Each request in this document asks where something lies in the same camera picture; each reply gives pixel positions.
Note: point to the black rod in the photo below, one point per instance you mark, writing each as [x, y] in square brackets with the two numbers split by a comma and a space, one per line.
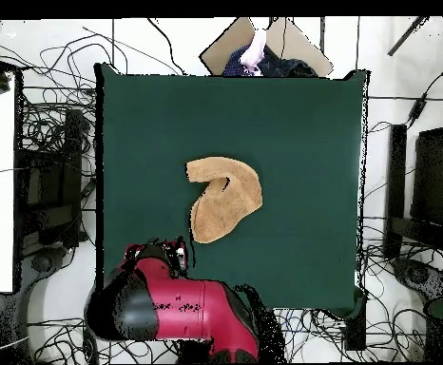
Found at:
[406, 36]

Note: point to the tan terry towel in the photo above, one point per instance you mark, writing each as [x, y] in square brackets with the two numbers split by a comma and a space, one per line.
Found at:
[229, 197]

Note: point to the black equipment rack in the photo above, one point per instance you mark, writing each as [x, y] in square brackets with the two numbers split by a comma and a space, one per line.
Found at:
[54, 182]

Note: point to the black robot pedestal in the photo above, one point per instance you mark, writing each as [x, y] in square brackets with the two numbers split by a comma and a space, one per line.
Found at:
[195, 351]

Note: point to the black table leg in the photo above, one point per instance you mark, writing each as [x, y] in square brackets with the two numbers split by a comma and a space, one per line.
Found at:
[354, 327]

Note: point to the black power adapter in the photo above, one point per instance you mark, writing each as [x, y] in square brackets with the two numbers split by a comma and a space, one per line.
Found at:
[416, 108]

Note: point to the dark blue clothes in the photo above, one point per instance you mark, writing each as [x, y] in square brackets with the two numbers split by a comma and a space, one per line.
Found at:
[282, 66]

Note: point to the pale pink garment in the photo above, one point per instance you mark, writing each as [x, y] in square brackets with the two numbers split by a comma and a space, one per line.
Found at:
[254, 49]

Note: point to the dark green table cloth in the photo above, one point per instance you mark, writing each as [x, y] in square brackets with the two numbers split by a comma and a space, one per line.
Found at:
[160, 125]

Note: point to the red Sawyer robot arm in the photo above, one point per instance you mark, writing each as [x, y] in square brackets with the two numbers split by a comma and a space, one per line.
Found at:
[191, 304]

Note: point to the black flat panel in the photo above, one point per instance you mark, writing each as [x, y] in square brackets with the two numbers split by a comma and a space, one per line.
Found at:
[432, 178]

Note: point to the brown cardboard box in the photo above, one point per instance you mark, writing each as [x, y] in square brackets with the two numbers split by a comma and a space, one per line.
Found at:
[221, 45]

